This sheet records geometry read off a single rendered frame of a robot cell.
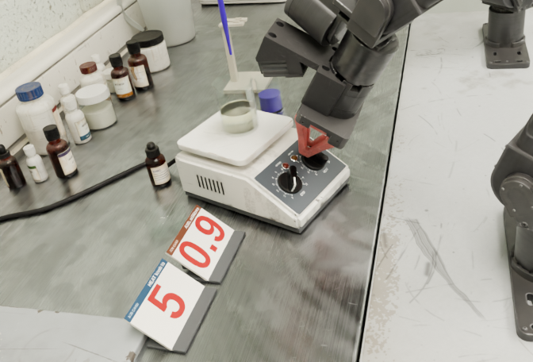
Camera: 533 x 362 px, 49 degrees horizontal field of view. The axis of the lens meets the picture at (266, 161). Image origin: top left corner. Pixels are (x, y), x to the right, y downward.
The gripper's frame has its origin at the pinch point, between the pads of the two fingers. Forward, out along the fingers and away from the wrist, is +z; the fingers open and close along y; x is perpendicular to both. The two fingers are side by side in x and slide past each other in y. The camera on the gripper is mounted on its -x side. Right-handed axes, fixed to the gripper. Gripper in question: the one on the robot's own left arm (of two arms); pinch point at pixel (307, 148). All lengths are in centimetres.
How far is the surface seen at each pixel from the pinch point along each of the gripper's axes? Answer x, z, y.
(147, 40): -37, 28, -34
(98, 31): -49, 34, -36
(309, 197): 3.1, 1.4, 6.1
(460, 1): 29, 43, -143
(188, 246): -7.2, 6.2, 17.6
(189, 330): -2.5, 4.9, 27.4
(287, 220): 1.9, 2.9, 9.8
